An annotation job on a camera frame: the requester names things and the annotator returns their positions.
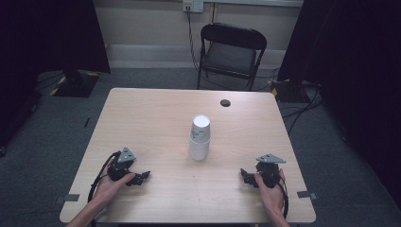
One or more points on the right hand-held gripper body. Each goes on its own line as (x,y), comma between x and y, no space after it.
(269,171)

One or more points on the black curtain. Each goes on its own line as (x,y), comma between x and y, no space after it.
(353,78)
(47,47)

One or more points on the white wall socket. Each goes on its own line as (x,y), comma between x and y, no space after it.
(193,5)

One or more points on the black round table grommet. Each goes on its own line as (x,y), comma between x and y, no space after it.
(225,102)

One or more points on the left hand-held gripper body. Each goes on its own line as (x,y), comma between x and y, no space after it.
(121,164)

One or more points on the person's right hand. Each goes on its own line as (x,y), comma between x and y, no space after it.
(271,197)

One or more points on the person's left hand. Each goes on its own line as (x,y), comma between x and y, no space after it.
(108,189)

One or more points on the grey tape strip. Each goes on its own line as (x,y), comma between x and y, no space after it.
(307,195)
(67,198)

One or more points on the black folding chair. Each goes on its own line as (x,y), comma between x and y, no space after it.
(231,56)

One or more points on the black stand base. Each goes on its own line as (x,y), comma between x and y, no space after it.
(75,83)
(288,90)

